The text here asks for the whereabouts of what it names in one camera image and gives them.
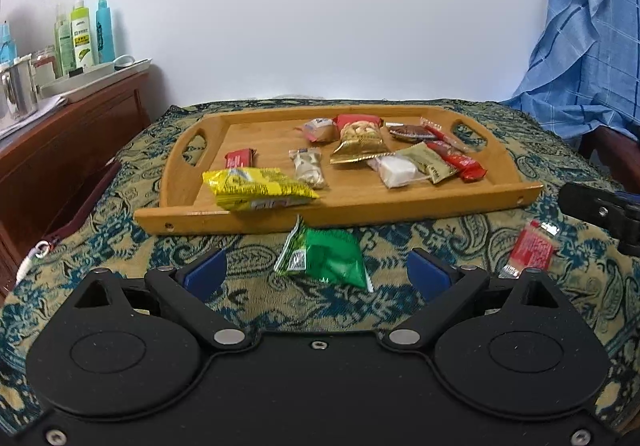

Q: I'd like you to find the red clear cracker packet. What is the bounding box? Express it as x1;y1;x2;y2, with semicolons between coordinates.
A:
499;220;560;279

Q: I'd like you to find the red chocolate bar long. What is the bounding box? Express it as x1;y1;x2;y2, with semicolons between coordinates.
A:
426;140;487;183

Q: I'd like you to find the gold foil snack packet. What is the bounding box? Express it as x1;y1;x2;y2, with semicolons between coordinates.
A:
395;143;459;185

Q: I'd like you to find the green foil snack packet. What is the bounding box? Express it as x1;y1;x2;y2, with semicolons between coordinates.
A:
273;216;373;292

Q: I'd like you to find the yellow snack bag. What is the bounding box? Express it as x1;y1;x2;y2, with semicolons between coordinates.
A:
202;168;320;211

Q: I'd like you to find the clear white cake packet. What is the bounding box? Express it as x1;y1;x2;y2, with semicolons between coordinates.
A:
367;154;427;189

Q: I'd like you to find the brown almond chocolate packet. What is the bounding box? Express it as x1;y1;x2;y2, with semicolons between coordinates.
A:
386;124;438;144

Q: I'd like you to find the red wafer bar wrapper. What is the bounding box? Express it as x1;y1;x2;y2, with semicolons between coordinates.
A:
224;148;256;169

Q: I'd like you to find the gold red peanut bag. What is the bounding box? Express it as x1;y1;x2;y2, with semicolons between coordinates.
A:
330;114;392;164

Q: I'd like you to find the nougat nut candy packet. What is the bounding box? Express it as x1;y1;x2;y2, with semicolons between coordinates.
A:
288;148;326;189

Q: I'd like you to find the pink cookie packet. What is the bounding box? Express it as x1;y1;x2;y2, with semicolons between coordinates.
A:
300;118;340;144

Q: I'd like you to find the blue checked cloth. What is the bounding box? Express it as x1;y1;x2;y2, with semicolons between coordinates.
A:
506;0;639;140

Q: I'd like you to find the dark wooden cabinet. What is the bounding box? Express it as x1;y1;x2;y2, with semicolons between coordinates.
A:
1;71;150;296

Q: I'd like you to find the wooden serving tray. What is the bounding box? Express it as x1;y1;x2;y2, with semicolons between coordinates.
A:
134;102;544;235

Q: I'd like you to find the white plastic tray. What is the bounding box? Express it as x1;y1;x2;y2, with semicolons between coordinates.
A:
38;55;152;102

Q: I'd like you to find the steel mug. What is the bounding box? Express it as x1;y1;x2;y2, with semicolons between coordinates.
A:
1;55;38;122

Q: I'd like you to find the glass jar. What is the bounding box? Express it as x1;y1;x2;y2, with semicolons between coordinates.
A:
32;45;58;88

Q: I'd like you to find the lime green spray bottle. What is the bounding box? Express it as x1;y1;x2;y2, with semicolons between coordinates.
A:
70;0;94;69

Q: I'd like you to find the small teal bottle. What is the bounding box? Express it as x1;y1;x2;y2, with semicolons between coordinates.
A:
0;21;17;64

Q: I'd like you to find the teal spray bottle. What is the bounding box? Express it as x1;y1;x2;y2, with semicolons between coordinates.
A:
96;0;115;64

